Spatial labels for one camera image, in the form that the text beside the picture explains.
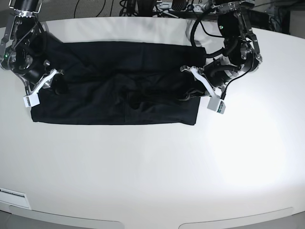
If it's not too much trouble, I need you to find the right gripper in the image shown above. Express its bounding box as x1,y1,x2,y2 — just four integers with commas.
22,69,69,95

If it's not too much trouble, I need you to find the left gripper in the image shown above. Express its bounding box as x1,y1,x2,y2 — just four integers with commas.
177,65,226,101

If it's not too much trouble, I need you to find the black T-shirt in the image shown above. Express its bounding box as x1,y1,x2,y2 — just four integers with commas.
30,35,200,125

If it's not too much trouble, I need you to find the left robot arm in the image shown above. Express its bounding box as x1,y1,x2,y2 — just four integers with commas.
176,0,262,101

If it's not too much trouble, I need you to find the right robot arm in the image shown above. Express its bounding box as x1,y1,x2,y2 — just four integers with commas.
0,0,68,95

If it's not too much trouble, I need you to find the white power strip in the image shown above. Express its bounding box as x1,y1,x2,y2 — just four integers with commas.
153,0,208,18

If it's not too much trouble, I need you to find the black box behind table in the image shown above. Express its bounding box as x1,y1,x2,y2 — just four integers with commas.
247,10,270,30

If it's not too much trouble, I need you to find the black chair back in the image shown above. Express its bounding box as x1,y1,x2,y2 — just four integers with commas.
136,0,155,17

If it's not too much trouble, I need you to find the white label on table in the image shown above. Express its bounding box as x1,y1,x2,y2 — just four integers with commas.
0,188,31,210

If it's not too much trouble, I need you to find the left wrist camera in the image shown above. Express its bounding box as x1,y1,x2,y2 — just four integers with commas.
207,96,226,114

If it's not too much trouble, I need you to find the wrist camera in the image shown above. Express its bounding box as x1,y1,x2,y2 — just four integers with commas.
23,94,40,107
207,96,226,114

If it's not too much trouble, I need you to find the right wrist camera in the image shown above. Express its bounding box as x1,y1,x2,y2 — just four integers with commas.
23,94,40,107

